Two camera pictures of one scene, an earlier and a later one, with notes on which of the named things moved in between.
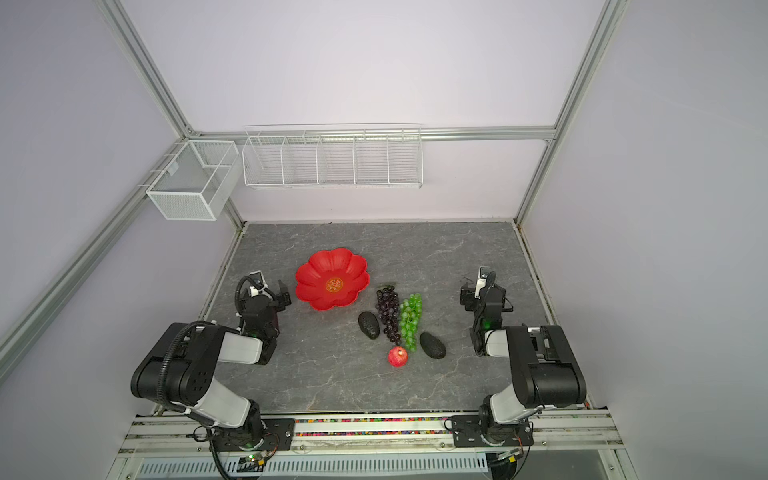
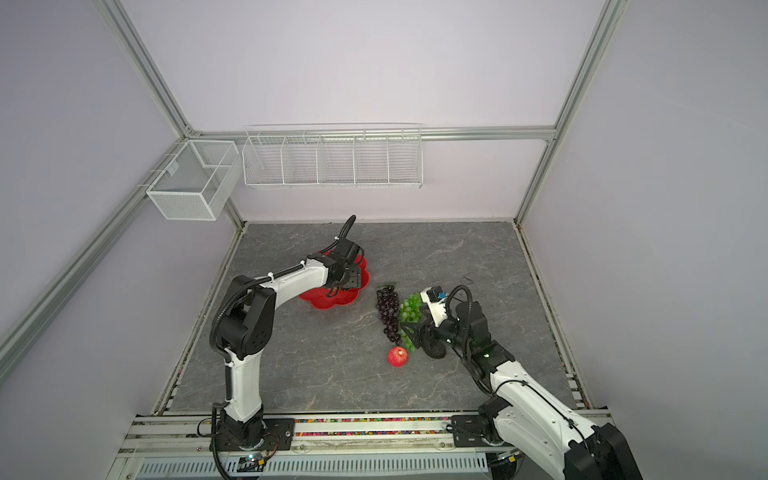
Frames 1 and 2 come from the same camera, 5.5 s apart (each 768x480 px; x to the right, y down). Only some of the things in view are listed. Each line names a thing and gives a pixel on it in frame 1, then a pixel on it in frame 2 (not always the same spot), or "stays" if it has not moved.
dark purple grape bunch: [387, 306] stays
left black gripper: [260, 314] -> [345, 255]
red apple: [398, 356] stays
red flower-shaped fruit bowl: [332, 279] stays
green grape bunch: [410, 320] stays
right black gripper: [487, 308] -> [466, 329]
